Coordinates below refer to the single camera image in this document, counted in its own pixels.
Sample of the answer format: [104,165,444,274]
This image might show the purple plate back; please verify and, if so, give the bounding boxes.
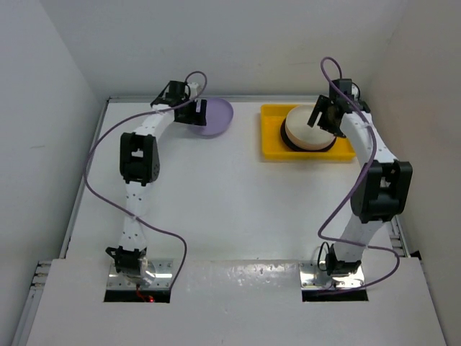
[188,97,234,138]

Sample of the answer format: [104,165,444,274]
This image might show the cream plate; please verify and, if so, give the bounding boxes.
[283,105,335,149]

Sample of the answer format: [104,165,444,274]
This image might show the grey rimmed plate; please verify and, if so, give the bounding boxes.
[280,121,336,152]

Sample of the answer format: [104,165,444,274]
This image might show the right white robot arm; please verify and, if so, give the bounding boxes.
[308,95,413,276]

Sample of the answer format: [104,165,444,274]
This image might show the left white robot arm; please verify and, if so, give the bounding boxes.
[106,81,207,279]

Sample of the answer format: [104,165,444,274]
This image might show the yellow plastic bin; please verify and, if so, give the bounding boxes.
[260,104,356,161]

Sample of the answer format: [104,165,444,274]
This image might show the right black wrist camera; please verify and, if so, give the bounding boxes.
[328,79,361,101]

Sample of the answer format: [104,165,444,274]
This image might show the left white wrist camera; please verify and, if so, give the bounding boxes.
[186,82,202,99]

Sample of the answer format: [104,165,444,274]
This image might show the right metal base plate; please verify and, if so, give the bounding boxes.
[298,261,365,292]

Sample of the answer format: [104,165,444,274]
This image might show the metal base plate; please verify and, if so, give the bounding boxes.
[298,261,365,292]
[106,259,173,290]

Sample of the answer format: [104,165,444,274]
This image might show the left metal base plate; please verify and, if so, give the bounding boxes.
[106,259,173,290]

